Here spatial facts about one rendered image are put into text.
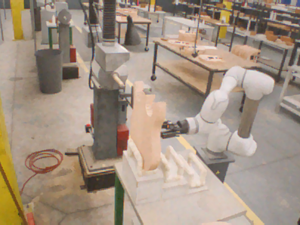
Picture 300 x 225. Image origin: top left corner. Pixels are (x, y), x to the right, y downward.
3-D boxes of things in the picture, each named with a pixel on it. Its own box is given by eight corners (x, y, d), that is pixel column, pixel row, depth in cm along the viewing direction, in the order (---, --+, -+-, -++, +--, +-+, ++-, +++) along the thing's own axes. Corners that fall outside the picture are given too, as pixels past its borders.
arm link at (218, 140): (209, 140, 236) (214, 118, 226) (229, 146, 229) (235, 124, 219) (203, 148, 224) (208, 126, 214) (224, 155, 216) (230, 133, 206)
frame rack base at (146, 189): (121, 174, 161) (122, 150, 153) (144, 169, 166) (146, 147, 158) (134, 206, 138) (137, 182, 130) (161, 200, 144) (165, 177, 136)
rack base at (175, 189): (143, 170, 165) (145, 158, 161) (168, 165, 171) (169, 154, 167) (160, 201, 143) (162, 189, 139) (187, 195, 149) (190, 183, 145)
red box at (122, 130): (110, 143, 296) (111, 115, 279) (121, 142, 301) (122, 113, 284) (117, 156, 276) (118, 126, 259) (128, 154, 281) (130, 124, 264)
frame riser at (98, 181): (73, 164, 305) (72, 146, 294) (123, 155, 329) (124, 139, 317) (82, 195, 264) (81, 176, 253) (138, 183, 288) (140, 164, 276)
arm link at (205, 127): (187, 123, 151) (195, 108, 141) (211, 121, 156) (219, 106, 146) (195, 139, 144) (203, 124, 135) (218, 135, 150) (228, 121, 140)
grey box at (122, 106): (112, 118, 276) (114, 68, 251) (122, 117, 280) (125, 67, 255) (116, 125, 264) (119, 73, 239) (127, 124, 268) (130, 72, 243)
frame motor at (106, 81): (89, 75, 252) (89, 49, 240) (115, 74, 262) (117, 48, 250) (99, 92, 219) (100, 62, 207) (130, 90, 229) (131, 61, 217)
